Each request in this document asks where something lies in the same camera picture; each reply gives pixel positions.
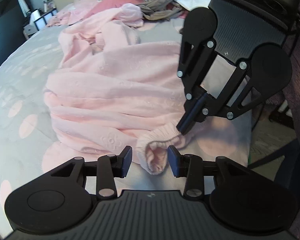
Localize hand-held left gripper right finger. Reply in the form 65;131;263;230
167;145;252;201

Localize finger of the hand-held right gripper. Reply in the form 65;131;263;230
195;59;273;123
176;38;216;136

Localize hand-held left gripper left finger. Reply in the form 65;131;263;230
50;145;133;200

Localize pink fleece pajama pants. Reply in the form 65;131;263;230
42;4;199;176

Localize taupe garment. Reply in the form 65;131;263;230
137;0;188;22

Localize lilac sheer garment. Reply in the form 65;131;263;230
116;3;144;29

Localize rose pink cloth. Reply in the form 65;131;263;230
83;0;133;18

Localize grey pink-dotted bed cover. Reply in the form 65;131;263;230
0;0;252;235

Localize light pink pillow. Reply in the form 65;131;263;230
62;0;108;18

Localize salmon printed pillow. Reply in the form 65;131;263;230
47;10;73;27

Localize white nightstand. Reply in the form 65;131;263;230
22;4;58;39

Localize white tissue box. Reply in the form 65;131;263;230
29;9;42;22

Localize black wardrobe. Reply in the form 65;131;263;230
0;0;28;74

